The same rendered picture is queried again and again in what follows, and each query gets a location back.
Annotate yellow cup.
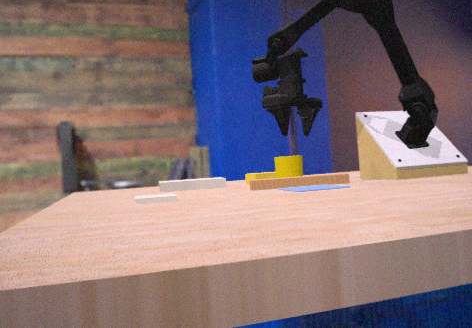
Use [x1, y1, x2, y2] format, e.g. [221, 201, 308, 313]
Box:
[274, 155, 303, 178]

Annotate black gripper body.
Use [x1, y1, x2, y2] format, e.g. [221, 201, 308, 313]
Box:
[262, 74, 323, 111]

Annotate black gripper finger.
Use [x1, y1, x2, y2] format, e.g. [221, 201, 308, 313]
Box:
[266, 106, 291, 136]
[297, 109, 320, 136]

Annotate orange flat bar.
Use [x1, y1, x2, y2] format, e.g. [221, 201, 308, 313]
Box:
[249, 173, 349, 191]

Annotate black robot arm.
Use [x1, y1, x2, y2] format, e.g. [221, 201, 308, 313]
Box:
[252, 0, 438, 149]

